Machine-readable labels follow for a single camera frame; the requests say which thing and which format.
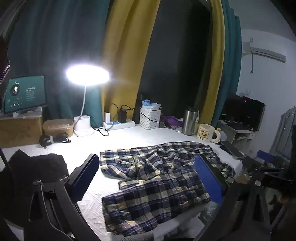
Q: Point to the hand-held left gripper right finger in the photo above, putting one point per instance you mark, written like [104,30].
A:
[208,180]

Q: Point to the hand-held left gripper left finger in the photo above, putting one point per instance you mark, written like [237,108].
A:
[85,176]

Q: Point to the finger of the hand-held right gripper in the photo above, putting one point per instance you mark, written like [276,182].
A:
[256,163]

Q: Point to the plaid pants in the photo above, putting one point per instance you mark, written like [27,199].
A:
[150,185]

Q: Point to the black flat device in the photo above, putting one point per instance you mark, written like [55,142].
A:
[231,149]

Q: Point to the grey stand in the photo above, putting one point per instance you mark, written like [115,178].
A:
[240,135]

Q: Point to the cream bear mug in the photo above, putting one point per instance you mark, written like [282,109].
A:
[204,134]

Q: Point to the white desk lamp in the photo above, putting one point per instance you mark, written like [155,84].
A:
[83,125]

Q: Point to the dark cloth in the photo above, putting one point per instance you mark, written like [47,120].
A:
[34,164]

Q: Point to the black monitor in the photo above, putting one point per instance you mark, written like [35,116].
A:
[242,111]

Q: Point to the tan lidded container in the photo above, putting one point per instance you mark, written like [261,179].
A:
[57,127]

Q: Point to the steel tumbler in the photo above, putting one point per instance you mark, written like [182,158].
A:
[188,122]

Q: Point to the white power strip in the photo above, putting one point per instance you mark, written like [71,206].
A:
[120,125]

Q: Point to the white charger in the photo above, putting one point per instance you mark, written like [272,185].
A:
[107,117]

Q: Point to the black charger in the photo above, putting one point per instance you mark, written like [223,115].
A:
[122,115]

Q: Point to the purple plush toy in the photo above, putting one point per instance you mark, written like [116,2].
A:
[168,120]

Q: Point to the cardboard box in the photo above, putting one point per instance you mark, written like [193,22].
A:
[18,132]

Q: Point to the white plastic basket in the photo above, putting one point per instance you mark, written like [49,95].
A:
[150,119]

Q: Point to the clear plastic bag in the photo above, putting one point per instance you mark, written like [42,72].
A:
[25,114]

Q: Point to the blue face mask pack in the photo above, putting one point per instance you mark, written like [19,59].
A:
[149,104]

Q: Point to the teal and yellow curtain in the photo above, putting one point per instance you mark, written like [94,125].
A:
[57,46]
[217,69]

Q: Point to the teal screen tablet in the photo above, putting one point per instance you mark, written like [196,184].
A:
[25,92]

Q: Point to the white air conditioner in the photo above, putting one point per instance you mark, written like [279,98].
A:
[266,52]

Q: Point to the dark window pane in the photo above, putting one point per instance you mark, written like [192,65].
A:
[175,58]

